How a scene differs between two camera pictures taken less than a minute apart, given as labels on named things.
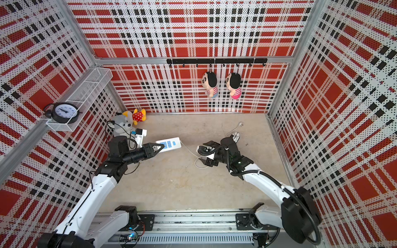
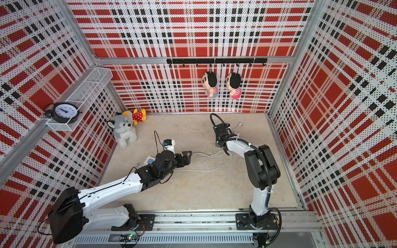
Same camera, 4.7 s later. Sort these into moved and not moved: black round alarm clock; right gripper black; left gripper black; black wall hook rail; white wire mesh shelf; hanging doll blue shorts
Moved: right gripper black; left gripper black
Not moved: white wire mesh shelf; black wall hook rail; black round alarm clock; hanging doll blue shorts
